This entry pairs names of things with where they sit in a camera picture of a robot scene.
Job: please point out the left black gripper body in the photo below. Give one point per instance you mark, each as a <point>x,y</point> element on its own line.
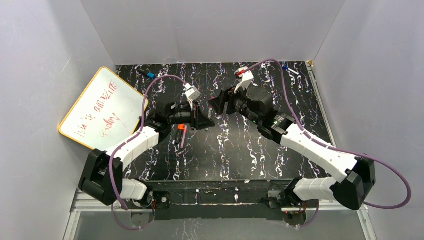
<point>195,117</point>

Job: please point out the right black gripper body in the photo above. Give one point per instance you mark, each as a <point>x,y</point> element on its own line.
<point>230,103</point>

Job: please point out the green white marker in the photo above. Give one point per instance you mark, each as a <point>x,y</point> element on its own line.
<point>210,111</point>

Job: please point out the pink marker pen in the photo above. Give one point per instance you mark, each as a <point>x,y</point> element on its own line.
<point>183,136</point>

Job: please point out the orange black marker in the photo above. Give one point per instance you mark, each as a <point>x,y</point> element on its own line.
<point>178,136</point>

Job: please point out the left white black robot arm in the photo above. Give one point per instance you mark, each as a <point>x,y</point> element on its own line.
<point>102,177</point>

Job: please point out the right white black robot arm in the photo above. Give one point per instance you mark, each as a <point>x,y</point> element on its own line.
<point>351,177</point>

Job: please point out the blue capped white marker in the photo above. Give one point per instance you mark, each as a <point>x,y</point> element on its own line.
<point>290,70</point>

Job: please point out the blue black marker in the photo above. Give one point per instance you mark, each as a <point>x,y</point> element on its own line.
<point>148,74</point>

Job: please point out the yellow framed whiteboard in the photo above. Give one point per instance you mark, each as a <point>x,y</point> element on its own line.
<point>106,113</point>

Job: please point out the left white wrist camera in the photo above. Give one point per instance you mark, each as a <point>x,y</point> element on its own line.
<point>191,93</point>

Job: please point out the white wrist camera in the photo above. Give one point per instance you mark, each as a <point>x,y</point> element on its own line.
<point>191,93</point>
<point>244,77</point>

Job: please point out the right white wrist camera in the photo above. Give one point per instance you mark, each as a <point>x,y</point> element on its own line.
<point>244,77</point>

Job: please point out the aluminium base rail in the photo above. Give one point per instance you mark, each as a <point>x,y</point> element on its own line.
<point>227,196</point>

